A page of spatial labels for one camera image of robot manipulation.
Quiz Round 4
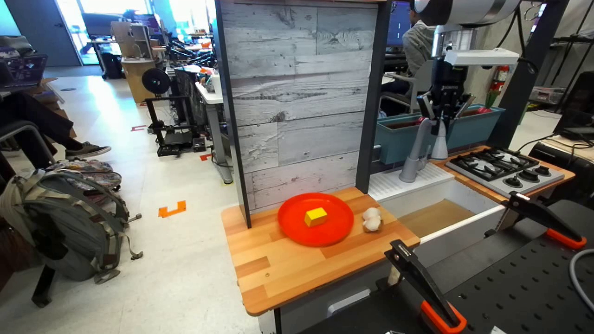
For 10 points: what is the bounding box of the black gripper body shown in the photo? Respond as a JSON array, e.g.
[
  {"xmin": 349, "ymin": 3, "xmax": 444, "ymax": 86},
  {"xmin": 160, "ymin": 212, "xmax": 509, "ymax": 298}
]
[{"xmin": 429, "ymin": 58, "xmax": 470, "ymax": 116}]

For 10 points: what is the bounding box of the grey toy faucet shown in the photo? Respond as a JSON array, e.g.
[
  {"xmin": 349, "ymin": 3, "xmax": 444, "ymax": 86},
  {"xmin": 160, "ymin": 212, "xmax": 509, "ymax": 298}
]
[{"xmin": 399, "ymin": 118, "xmax": 449, "ymax": 184}]

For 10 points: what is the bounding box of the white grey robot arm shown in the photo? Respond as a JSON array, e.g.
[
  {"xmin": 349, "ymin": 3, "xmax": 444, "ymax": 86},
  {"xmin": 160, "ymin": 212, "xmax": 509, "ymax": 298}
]
[{"xmin": 410, "ymin": 0, "xmax": 520, "ymax": 129}]

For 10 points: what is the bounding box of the left teal planter box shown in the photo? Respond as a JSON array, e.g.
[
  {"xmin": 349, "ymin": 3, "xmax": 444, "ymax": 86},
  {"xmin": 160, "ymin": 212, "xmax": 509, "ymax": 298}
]
[{"xmin": 375, "ymin": 107, "xmax": 505, "ymax": 166}]

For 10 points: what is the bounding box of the toy gas stove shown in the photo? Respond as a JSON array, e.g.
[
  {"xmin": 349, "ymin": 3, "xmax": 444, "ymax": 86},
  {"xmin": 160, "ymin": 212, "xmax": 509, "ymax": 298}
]
[{"xmin": 447, "ymin": 149, "xmax": 563, "ymax": 196}]

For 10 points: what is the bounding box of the white toy sink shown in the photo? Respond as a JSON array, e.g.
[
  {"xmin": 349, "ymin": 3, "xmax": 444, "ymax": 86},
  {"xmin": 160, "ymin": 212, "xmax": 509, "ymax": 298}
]
[{"xmin": 370, "ymin": 166, "xmax": 503, "ymax": 266}]

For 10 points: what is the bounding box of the far black orange clamp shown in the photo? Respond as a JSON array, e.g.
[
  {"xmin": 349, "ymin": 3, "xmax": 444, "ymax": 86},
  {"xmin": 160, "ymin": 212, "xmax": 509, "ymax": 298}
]
[{"xmin": 496, "ymin": 192, "xmax": 587, "ymax": 251}]

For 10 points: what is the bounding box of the black orange clamp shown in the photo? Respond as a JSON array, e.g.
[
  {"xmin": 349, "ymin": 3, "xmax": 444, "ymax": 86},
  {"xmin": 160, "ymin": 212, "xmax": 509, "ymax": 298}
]
[
  {"xmin": 496, "ymin": 192, "xmax": 587, "ymax": 251},
  {"xmin": 384, "ymin": 240, "xmax": 468, "ymax": 334}
]

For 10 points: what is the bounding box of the wood panel backdrop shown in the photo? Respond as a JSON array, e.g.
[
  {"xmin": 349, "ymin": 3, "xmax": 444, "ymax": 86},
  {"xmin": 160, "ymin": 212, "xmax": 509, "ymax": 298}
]
[{"xmin": 215, "ymin": 0, "xmax": 392, "ymax": 222}]

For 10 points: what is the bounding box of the white garlic bulb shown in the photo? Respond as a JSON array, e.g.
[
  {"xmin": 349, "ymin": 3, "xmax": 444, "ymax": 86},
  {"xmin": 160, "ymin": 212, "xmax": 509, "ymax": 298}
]
[{"xmin": 362, "ymin": 209, "xmax": 382, "ymax": 235}]

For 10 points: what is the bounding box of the yellow cheese block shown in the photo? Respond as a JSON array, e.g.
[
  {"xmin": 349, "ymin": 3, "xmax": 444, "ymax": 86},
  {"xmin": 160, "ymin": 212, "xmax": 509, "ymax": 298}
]
[{"xmin": 305, "ymin": 209, "xmax": 327, "ymax": 227}]

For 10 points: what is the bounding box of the near black orange clamp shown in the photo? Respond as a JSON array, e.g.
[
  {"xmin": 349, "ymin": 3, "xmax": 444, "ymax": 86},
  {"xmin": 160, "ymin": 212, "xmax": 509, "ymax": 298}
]
[{"xmin": 384, "ymin": 240, "xmax": 468, "ymax": 334}]

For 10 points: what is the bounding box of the red plastic plate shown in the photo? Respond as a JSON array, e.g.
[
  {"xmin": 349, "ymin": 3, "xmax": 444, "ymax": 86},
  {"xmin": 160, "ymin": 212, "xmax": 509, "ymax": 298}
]
[{"xmin": 277, "ymin": 194, "xmax": 355, "ymax": 248}]

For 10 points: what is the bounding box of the black 3D printer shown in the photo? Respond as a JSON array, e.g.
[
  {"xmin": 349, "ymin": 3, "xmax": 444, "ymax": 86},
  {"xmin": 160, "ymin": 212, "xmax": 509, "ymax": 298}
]
[{"xmin": 141, "ymin": 69, "xmax": 206, "ymax": 157}]

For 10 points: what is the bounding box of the orange floor tape marker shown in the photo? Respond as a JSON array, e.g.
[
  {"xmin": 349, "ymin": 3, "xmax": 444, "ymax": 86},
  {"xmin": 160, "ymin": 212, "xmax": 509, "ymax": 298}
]
[{"xmin": 158, "ymin": 201, "xmax": 188, "ymax": 220}]

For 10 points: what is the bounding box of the grey backpack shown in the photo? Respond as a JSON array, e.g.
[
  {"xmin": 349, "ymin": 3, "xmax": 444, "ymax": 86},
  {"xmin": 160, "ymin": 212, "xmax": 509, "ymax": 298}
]
[{"xmin": 2, "ymin": 160, "xmax": 139, "ymax": 285}]

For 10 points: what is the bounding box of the seated person leg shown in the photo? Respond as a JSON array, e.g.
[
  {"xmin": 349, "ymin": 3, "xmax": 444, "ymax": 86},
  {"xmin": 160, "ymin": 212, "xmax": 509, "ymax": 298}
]
[{"xmin": 0, "ymin": 94, "xmax": 108, "ymax": 158}]

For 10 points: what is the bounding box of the grey cable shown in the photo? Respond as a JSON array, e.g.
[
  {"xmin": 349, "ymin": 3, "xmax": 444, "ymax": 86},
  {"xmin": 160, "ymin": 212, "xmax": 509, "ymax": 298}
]
[{"xmin": 568, "ymin": 248, "xmax": 594, "ymax": 313}]

